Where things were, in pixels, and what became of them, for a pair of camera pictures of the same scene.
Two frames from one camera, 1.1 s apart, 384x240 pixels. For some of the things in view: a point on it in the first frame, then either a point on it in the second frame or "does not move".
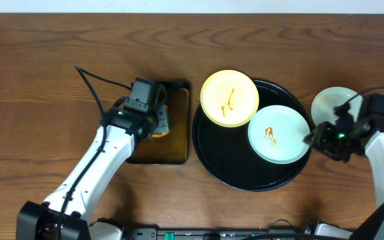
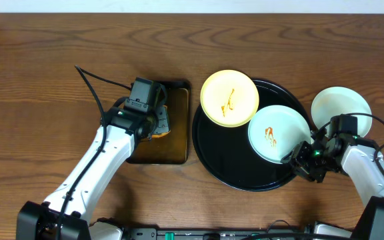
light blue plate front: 325,101 does not move
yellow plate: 229,98 does not move
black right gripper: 321,132 -> 297,160
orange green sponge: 163,127 does not move
